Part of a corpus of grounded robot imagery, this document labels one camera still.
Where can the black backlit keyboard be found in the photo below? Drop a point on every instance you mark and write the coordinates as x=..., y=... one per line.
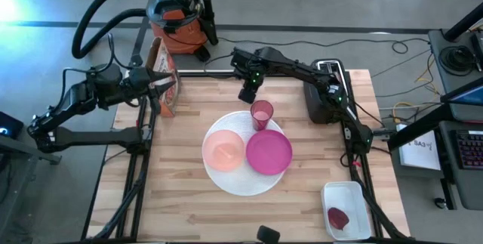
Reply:
x=469, y=149

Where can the orange black shop vacuum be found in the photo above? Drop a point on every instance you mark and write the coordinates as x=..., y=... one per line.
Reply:
x=177, y=28

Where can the red faceted tumbler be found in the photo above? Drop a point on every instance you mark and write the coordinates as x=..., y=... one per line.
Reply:
x=261, y=117

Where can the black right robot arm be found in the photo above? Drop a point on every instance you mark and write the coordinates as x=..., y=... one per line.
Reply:
x=302, y=71

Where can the pumpkin cereal box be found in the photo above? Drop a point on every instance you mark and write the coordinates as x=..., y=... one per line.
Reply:
x=168, y=106

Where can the white plastic bin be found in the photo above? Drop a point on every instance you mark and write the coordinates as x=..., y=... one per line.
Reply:
x=351, y=198

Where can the grey laptop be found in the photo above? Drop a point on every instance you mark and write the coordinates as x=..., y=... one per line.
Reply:
x=468, y=112

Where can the black toaster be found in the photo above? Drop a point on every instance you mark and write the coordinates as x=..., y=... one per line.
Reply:
x=319, y=108

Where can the black device blue light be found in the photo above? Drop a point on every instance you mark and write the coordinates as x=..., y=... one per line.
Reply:
x=9, y=125

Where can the magenta plate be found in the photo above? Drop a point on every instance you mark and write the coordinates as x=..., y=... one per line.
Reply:
x=268, y=152

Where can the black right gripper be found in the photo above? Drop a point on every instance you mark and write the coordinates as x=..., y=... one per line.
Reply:
x=247, y=62

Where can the white paper sheet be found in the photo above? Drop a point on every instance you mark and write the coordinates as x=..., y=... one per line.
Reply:
x=419, y=153

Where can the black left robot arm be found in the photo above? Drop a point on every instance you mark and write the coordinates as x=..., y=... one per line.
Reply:
x=75, y=100

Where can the black rounded object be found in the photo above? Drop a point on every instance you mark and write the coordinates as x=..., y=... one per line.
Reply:
x=268, y=235

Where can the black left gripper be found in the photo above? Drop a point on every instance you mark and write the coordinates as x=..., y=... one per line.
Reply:
x=136, y=83

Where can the pale pink bowl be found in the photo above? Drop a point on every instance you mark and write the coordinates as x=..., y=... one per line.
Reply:
x=222, y=151

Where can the dark red apple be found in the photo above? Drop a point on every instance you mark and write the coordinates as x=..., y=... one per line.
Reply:
x=337, y=218

